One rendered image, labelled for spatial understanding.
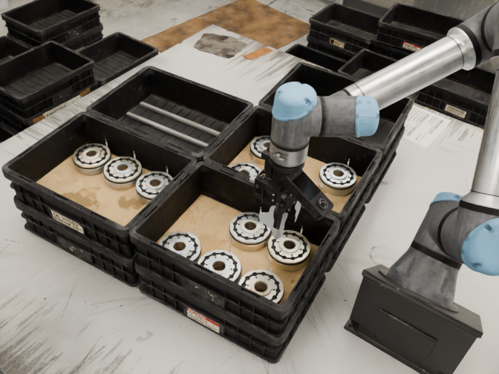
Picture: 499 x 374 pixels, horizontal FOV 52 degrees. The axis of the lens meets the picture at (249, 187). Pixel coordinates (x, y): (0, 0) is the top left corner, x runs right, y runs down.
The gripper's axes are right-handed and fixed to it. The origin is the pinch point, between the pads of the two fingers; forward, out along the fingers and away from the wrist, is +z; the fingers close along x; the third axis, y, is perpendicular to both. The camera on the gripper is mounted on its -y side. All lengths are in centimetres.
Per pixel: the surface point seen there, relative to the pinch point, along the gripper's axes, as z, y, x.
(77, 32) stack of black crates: 44, 177, -82
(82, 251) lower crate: 20, 46, 23
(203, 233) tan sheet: 12.1, 20.6, 4.5
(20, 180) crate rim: 2, 61, 25
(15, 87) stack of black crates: 46, 160, -32
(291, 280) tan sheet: 12.1, -4.6, 2.8
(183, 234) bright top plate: 9.1, 22.4, 9.8
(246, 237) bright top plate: 9.3, 10.0, 1.0
